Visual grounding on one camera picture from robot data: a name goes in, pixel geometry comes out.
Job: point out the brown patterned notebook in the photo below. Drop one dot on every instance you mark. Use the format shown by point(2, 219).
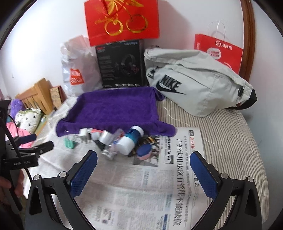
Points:
point(57, 96)

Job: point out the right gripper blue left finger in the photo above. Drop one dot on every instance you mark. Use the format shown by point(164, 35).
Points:
point(80, 173)

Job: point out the blue pink small case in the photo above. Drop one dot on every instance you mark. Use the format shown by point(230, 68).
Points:
point(144, 151)

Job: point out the wooden headboard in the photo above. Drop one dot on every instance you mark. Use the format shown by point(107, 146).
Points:
point(37, 97)

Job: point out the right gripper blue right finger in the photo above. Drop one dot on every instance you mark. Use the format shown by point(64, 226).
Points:
point(206, 174)

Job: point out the purple towel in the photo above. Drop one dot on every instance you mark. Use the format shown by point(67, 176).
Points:
point(117, 108)

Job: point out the grey Nike bag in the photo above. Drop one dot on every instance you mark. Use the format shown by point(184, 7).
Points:
point(196, 82)

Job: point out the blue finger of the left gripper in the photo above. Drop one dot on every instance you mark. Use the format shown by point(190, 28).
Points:
point(37, 150)
point(25, 139)

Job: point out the green binder clip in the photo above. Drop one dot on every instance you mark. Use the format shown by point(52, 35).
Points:
point(69, 143)

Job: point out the white Miniso plastic bag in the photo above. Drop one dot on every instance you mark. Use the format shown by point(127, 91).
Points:
point(79, 67)

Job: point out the striped bed sheet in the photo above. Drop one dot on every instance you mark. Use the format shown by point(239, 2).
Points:
point(228, 144)

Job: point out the red white paper bag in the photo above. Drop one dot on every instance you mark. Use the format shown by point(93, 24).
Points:
point(215, 43)

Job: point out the left hand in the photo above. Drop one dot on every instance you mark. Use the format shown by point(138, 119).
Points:
point(19, 189)

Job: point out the newspaper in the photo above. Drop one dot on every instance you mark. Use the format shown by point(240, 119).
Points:
point(161, 192)

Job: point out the red gold gift bag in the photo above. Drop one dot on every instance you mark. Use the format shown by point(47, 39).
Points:
point(118, 20)

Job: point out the pink clothing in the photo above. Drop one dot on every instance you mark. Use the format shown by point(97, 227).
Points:
point(16, 131)

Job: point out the pink white pen device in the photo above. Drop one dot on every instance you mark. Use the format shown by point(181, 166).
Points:
point(92, 130)

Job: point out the clear plastic candy bottle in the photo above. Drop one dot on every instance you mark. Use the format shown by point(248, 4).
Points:
point(110, 150)

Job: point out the white blue pill bottle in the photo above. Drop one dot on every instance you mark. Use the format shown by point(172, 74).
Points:
point(128, 142)

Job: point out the black headset box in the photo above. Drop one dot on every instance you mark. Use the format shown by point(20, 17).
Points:
point(121, 64)

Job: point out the white USB charger plug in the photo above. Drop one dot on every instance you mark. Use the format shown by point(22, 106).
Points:
point(84, 135)

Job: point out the white spotted plush toy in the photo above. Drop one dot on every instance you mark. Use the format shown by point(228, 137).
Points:
point(28, 119)

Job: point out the white tape roll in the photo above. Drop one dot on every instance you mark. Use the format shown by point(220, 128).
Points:
point(105, 137)

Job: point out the wooden door frame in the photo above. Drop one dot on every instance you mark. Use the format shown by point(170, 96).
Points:
point(249, 38)

